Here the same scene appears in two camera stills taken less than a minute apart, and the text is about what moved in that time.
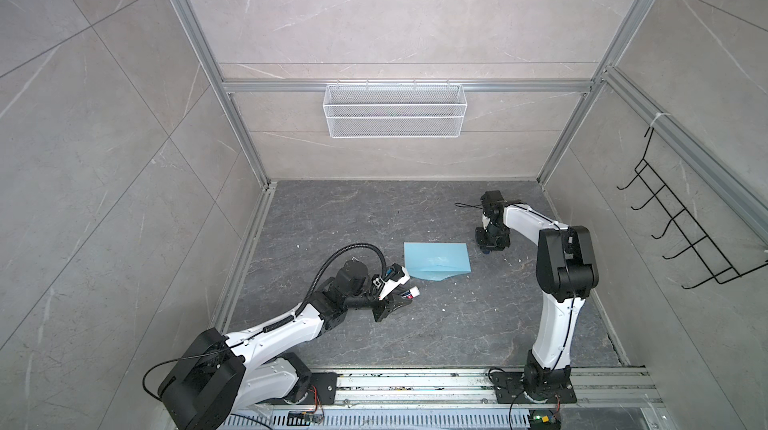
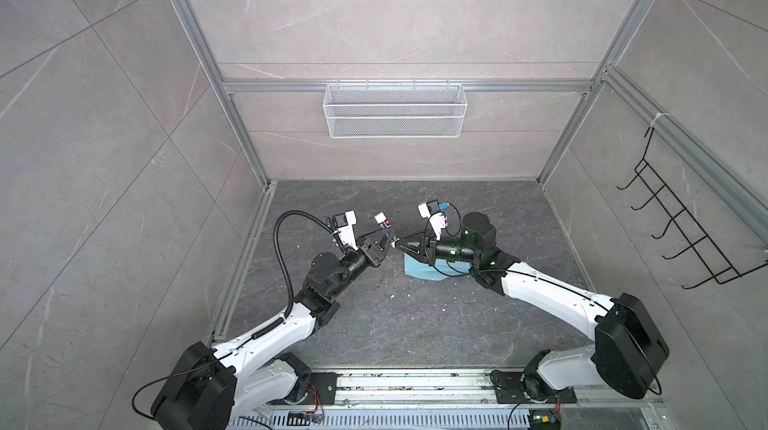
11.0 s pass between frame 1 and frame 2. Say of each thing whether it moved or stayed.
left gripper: moved
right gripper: moved
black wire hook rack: stayed
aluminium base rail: stayed
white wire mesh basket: stayed
